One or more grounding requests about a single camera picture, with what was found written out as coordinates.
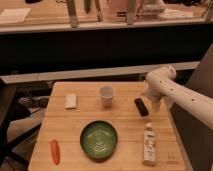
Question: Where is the white ceramic cup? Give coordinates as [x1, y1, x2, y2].
[99, 86, 114, 107]

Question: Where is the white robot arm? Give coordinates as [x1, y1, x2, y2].
[145, 65, 213, 130]

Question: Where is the grey metal post left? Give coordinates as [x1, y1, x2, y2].
[66, 0, 78, 28]

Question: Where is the green bowl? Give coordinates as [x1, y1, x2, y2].
[80, 120, 118, 160]

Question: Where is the orange carrot toy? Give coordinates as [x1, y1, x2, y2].
[51, 140, 60, 165]

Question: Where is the grey metal post right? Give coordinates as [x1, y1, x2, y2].
[126, 0, 136, 25]

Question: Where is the white paper sheet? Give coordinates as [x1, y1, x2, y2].
[0, 8, 31, 24]

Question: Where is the white lotion bottle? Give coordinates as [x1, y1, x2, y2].
[143, 123, 156, 166]

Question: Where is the white rectangular sponge block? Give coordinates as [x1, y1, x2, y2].
[65, 94, 77, 109]

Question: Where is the grey metal post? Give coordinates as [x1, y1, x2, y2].
[126, 0, 136, 25]
[66, 0, 78, 28]

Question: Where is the black eraser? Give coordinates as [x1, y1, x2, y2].
[134, 98, 149, 116]

